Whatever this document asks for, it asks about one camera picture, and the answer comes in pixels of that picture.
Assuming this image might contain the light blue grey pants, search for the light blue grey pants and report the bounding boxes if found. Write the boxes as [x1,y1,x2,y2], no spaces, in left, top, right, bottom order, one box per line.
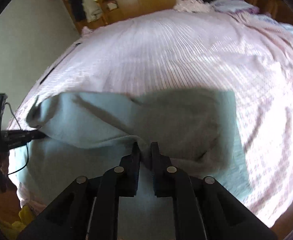
[9,88,251,239]

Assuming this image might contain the person's left hand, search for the person's left hand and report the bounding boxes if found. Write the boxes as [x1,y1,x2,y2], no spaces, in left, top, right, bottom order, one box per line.
[0,152,9,176]

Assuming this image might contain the yellow cloth on floor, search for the yellow cloth on floor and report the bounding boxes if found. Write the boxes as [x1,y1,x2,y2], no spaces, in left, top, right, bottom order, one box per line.
[0,205,36,240]

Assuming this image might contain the white hanging garment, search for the white hanging garment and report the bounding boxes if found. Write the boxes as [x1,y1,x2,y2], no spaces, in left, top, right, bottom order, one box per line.
[82,0,102,23]

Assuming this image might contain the pink checked bed sheet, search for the pink checked bed sheet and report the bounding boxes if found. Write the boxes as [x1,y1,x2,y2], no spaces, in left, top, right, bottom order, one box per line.
[9,10,293,226]

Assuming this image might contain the pink crumpled blanket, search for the pink crumpled blanket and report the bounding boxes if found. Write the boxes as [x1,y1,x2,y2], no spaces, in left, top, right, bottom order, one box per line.
[173,0,259,14]

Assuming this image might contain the thin black cable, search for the thin black cable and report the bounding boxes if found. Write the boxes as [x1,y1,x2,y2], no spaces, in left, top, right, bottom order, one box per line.
[5,102,30,176]

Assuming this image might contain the black strap on bed edge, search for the black strap on bed edge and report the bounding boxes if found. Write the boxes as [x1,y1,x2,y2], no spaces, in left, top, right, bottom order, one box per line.
[39,42,82,85]

